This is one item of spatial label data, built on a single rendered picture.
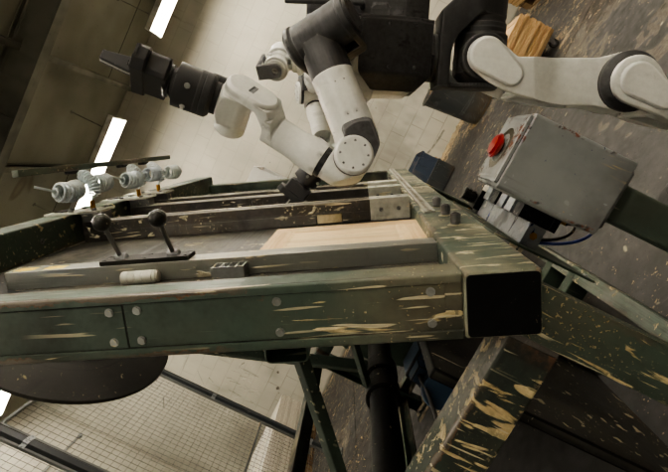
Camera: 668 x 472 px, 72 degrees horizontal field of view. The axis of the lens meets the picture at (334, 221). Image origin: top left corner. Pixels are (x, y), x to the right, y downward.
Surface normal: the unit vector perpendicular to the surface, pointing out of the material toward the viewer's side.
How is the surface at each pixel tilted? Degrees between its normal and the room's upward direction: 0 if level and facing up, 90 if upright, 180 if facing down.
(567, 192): 90
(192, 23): 90
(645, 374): 90
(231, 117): 106
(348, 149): 90
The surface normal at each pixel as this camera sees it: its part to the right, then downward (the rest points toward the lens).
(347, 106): 0.09, -0.12
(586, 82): -0.06, 0.18
